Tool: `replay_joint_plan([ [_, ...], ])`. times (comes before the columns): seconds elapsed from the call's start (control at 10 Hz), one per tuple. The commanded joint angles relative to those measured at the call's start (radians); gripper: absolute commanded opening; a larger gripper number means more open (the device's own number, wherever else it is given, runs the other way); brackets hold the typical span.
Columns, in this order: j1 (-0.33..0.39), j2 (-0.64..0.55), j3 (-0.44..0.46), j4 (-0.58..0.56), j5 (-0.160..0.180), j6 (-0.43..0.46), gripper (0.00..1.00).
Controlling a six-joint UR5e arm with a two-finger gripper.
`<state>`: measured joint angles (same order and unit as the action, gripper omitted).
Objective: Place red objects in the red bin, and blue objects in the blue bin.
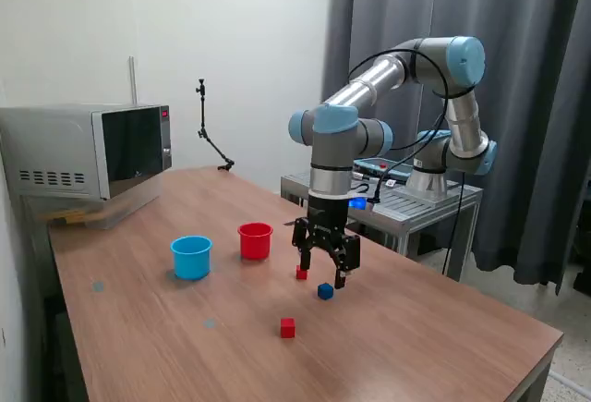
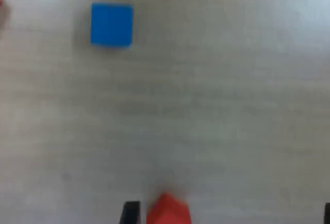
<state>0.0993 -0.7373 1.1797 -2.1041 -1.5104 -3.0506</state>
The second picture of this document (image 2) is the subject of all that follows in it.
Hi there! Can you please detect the blue cube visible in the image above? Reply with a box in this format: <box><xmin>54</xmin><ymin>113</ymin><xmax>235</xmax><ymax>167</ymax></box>
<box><xmin>90</xmin><ymin>2</ymin><xmax>134</xmax><ymax>47</ymax></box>

